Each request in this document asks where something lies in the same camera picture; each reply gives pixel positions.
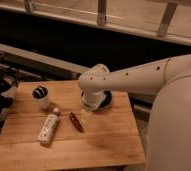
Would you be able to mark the red chili pepper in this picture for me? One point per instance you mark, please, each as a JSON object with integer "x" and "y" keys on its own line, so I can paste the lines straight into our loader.
{"x": 76, "y": 123}

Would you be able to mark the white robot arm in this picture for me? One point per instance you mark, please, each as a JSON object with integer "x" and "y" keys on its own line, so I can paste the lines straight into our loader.
{"x": 169, "y": 129}

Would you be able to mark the black bowl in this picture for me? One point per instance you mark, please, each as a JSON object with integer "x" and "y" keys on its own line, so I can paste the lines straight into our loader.
{"x": 107, "y": 99}

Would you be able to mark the white cup with dark contents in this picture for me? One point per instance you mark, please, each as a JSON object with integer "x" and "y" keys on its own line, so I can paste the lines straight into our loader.
{"x": 41, "y": 97}

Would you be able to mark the wooden table board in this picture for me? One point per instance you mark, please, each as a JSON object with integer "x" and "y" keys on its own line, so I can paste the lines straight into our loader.
{"x": 110, "y": 137}

